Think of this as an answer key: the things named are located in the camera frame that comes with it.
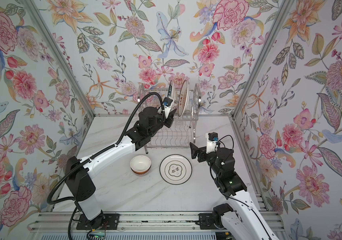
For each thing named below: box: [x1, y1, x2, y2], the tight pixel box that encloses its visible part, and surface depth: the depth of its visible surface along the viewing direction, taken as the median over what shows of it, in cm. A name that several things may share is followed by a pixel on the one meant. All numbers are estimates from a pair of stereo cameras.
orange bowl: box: [130, 155, 152, 176], surface depth 88 cm
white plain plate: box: [159, 154, 193, 185], surface depth 94 cm
